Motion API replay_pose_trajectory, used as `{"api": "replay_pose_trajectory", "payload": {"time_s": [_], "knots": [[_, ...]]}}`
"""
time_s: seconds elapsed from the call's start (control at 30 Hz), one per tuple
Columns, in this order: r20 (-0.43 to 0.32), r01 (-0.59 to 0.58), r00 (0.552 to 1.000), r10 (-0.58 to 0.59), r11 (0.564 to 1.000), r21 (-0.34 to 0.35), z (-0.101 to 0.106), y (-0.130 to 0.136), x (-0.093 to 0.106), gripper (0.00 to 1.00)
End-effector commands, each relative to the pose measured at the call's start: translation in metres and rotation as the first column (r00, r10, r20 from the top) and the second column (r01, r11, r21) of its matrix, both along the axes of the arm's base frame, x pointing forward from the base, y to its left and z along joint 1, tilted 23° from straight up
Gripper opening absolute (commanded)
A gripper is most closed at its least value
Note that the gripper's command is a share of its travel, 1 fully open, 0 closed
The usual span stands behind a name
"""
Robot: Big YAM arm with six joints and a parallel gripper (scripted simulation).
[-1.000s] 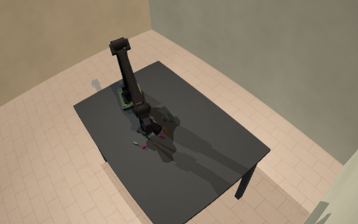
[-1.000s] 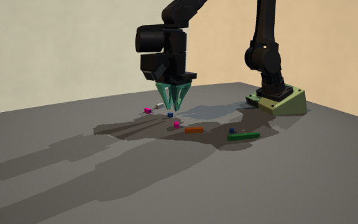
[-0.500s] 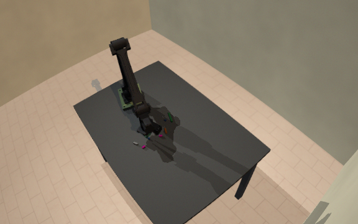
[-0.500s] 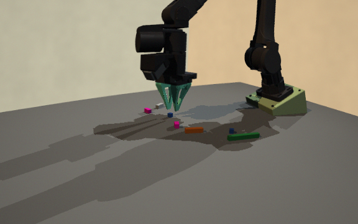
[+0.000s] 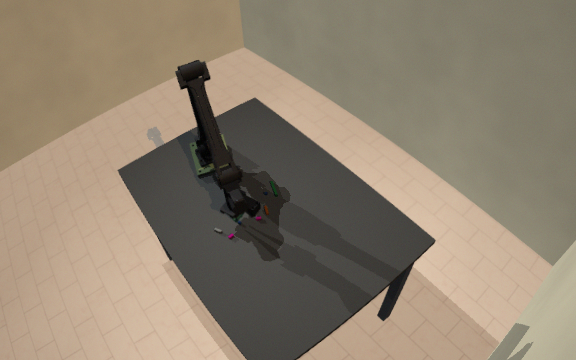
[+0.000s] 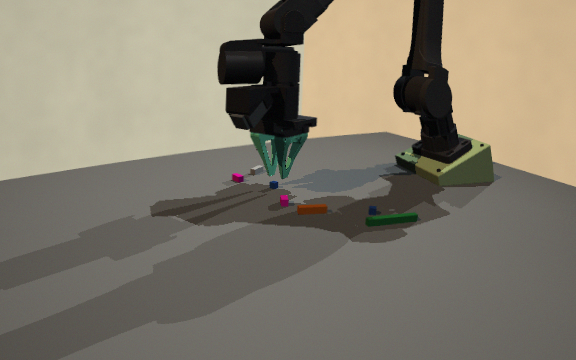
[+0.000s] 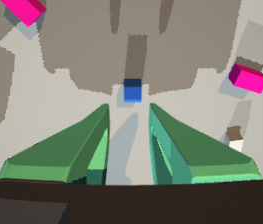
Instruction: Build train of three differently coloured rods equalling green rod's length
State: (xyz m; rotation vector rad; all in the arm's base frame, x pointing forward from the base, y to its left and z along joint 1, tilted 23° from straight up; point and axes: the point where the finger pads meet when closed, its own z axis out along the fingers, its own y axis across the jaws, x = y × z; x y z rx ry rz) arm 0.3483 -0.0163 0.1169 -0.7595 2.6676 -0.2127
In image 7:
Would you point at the small magenta block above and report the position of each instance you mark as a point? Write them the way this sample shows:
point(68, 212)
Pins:
point(28, 11)
point(246, 78)

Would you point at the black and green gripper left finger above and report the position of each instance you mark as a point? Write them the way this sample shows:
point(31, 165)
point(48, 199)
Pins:
point(66, 155)

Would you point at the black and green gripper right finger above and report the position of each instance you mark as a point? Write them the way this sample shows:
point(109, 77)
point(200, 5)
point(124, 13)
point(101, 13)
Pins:
point(194, 157)

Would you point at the small blue block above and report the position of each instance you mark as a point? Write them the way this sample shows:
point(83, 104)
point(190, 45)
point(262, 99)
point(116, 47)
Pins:
point(132, 90)

